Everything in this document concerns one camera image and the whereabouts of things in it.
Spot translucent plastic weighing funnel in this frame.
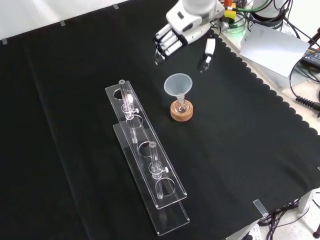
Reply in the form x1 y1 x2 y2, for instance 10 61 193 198
163 72 193 101

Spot clear acrylic funnel stand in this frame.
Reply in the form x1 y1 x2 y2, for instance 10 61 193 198
104 79 191 237

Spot small round-bottom glass flask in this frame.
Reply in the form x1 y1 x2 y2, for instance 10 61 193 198
174 93 189 114

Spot black bench cloth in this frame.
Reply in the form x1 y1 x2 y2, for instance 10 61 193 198
0 0 320 240

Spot yellow stop button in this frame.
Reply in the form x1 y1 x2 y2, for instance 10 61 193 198
223 0 237 21

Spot pale board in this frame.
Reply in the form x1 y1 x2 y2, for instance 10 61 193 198
239 23 311 79

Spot clear tape piece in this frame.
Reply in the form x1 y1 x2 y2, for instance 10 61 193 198
252 198 268 217

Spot white power strip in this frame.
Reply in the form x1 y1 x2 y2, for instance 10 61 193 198
243 223 264 240

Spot black power adapter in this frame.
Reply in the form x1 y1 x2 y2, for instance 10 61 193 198
301 47 320 68

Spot white bench leg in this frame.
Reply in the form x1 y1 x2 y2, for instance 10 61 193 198
298 190 320 214

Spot black tripod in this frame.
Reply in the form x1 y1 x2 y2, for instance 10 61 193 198
307 26 320 50

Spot cork ring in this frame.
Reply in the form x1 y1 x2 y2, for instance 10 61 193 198
170 99 195 123

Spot green cable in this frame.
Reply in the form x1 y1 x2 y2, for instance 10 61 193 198
224 6 254 34

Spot black cable with ribbed end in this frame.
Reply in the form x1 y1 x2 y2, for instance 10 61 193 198
289 55 320 112

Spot black cable bundle under bench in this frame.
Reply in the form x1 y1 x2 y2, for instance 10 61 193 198
258 197 320 240

